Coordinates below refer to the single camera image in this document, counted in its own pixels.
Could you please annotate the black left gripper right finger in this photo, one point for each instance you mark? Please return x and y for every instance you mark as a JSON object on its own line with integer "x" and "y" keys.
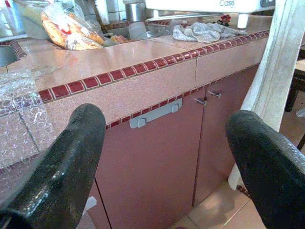
{"x": 269, "y": 167}

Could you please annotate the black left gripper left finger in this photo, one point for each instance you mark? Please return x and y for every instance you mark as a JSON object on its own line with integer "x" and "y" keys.
{"x": 57, "y": 171}

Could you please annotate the pink cabinet door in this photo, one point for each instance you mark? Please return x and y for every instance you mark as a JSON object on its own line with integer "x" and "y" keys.
{"x": 216, "y": 133}
{"x": 152, "y": 171}

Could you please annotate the clear bubble wrap sheet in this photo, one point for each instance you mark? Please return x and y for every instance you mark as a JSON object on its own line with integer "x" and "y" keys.
{"x": 19, "y": 119}

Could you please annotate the dark wooden chair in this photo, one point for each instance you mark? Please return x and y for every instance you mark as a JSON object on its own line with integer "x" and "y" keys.
{"x": 296, "y": 81}

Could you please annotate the steel cabinet door knob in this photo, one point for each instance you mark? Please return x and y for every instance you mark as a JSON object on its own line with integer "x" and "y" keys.
{"x": 201, "y": 101}
{"x": 215, "y": 94}

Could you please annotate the stainless steel sink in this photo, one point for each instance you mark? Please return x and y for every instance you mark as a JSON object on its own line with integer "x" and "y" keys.
{"x": 6, "y": 56}

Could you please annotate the bread in clear plastic bag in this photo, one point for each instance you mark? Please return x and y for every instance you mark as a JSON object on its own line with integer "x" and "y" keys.
{"x": 69, "y": 33}

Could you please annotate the grey crumpled rag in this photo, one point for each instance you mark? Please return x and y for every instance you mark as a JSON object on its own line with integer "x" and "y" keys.
{"x": 205, "y": 32}

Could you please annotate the red flower ornament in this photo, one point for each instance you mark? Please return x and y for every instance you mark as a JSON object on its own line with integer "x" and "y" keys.
{"x": 225, "y": 19}

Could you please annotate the clear plastic jug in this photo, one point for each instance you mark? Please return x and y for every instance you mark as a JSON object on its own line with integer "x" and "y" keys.
{"x": 10, "y": 19}

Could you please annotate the white plastic cup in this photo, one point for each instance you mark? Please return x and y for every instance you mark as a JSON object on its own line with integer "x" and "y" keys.
{"x": 137, "y": 29}

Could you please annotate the white countertop appliance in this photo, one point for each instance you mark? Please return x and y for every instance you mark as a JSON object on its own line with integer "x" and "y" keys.
{"x": 195, "y": 6}

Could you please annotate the steel pot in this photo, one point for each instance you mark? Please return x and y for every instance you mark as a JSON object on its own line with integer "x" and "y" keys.
{"x": 135, "y": 12}

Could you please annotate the white painted wooden post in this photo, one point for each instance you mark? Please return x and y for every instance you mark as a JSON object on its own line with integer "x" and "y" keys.
{"x": 274, "y": 71}

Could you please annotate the grey plastic hook bracket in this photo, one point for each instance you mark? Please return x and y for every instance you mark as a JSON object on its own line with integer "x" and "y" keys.
{"x": 155, "y": 114}

